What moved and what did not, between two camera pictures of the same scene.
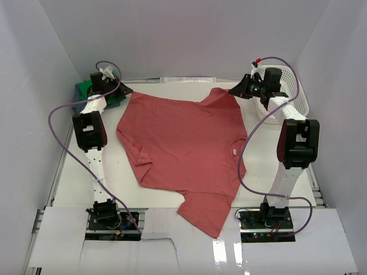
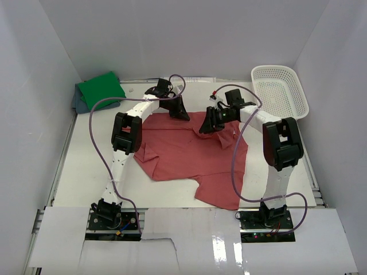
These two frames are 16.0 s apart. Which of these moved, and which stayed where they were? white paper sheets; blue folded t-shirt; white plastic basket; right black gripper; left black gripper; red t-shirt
Moved: red t-shirt; left black gripper; right black gripper
Stayed: blue folded t-shirt; white plastic basket; white paper sheets
